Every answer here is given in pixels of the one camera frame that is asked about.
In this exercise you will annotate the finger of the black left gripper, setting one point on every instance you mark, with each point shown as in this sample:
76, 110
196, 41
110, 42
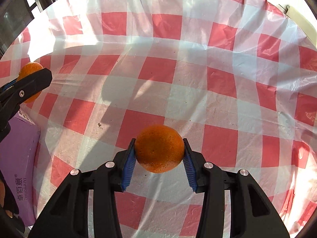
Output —
15, 93

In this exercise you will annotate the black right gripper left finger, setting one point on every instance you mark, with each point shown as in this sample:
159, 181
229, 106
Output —
66, 212

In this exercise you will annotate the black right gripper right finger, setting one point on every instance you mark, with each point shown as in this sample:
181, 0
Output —
252, 213

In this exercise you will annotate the small orange tangerine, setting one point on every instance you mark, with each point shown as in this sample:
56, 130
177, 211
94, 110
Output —
159, 148
27, 70

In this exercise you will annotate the operator left hand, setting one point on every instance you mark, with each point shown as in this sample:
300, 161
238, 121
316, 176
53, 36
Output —
2, 197

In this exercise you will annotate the purple cardboard box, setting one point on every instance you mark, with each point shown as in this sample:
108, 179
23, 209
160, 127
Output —
18, 150

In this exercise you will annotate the red white checkered tablecloth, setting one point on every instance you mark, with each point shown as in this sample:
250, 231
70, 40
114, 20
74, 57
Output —
237, 78

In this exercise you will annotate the black window frame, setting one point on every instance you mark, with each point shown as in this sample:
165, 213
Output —
15, 16

